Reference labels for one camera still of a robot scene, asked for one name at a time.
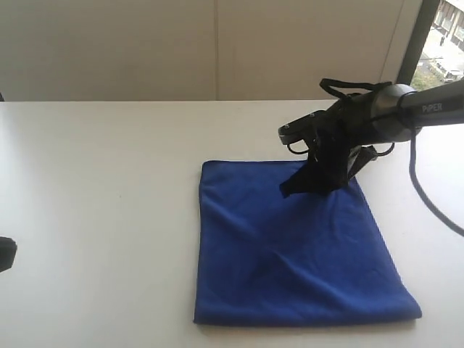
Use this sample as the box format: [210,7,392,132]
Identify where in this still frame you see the dark window frame post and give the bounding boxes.
[395,0,440,85]

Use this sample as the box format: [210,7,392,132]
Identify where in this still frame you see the white van outside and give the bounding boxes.
[440,67,463,83]

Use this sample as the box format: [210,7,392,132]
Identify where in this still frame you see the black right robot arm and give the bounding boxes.
[278,78,463,197]

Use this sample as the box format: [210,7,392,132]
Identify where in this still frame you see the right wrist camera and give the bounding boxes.
[278,110,326,146]

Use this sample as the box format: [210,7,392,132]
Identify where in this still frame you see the blue towel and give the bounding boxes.
[194,160,422,327]

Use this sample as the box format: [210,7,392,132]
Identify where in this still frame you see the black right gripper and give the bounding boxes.
[279,110,377,198]

